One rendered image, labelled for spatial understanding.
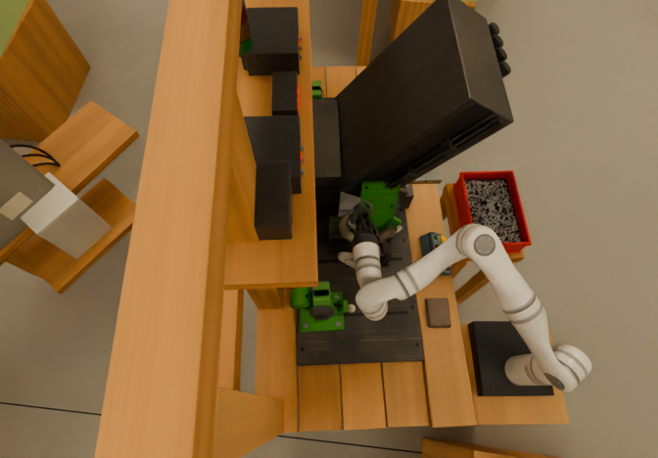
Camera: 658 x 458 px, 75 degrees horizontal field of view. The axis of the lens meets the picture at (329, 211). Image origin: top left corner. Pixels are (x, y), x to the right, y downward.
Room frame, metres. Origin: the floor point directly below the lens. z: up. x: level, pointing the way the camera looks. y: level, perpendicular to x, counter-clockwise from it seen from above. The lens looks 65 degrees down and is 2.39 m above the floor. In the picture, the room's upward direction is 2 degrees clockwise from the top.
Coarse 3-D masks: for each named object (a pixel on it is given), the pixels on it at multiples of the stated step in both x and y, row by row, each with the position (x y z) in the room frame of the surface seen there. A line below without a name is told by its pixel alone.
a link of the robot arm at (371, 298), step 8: (384, 280) 0.31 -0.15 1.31; (392, 280) 0.31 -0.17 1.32; (368, 288) 0.29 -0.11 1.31; (376, 288) 0.29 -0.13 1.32; (384, 288) 0.29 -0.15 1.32; (392, 288) 0.29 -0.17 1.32; (400, 288) 0.29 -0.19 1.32; (360, 296) 0.27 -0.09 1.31; (368, 296) 0.27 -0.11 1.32; (376, 296) 0.27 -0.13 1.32; (384, 296) 0.27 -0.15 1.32; (392, 296) 0.27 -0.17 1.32; (400, 296) 0.27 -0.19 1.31; (408, 296) 0.27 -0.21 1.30; (360, 304) 0.25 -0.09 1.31; (368, 304) 0.24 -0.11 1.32; (376, 304) 0.24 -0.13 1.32; (384, 304) 0.25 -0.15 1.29; (368, 312) 0.23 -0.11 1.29; (376, 312) 0.23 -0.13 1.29
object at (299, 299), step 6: (300, 288) 0.32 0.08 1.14; (306, 288) 0.33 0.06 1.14; (294, 294) 0.31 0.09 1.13; (300, 294) 0.31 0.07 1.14; (306, 294) 0.31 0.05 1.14; (294, 300) 0.29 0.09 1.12; (300, 300) 0.29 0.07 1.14; (306, 300) 0.29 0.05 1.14; (336, 300) 0.33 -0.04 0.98; (342, 300) 0.33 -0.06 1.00; (294, 306) 0.27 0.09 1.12; (300, 306) 0.27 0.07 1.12; (306, 306) 0.28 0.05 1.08; (312, 306) 0.29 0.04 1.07; (330, 306) 0.29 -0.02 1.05; (336, 306) 0.31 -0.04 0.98; (342, 306) 0.31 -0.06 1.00; (336, 312) 0.29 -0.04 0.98; (342, 312) 0.29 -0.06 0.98
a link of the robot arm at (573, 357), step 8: (560, 344) 0.19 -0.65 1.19; (568, 344) 0.18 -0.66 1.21; (560, 352) 0.16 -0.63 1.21; (568, 352) 0.16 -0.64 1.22; (576, 352) 0.16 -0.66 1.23; (584, 352) 0.16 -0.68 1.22; (560, 360) 0.14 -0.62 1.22; (568, 360) 0.14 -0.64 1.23; (576, 360) 0.14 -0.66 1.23; (584, 360) 0.14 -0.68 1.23; (536, 368) 0.13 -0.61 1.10; (576, 368) 0.12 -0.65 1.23; (584, 368) 0.12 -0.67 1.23; (536, 376) 0.11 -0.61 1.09; (544, 376) 0.11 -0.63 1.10; (584, 376) 0.11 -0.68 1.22; (544, 384) 0.09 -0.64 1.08
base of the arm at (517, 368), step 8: (512, 360) 0.17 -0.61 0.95; (520, 360) 0.16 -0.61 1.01; (528, 360) 0.16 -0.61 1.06; (512, 368) 0.14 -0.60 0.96; (520, 368) 0.14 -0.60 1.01; (528, 368) 0.14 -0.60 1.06; (512, 376) 0.12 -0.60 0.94; (520, 376) 0.12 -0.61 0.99; (528, 376) 0.12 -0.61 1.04; (520, 384) 0.10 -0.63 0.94; (528, 384) 0.10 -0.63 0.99; (536, 384) 0.10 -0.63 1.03
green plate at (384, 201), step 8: (368, 184) 0.61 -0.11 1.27; (376, 184) 0.61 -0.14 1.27; (384, 184) 0.62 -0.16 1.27; (368, 192) 0.60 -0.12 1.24; (376, 192) 0.60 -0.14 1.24; (384, 192) 0.61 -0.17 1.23; (392, 192) 0.61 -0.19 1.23; (368, 200) 0.59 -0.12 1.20; (376, 200) 0.60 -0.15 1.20; (384, 200) 0.60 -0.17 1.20; (392, 200) 0.60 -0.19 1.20; (376, 208) 0.59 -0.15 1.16; (384, 208) 0.59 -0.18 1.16; (392, 208) 0.59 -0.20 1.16; (376, 216) 0.58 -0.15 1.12; (384, 216) 0.58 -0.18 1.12; (392, 216) 0.58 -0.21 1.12; (376, 224) 0.57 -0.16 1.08
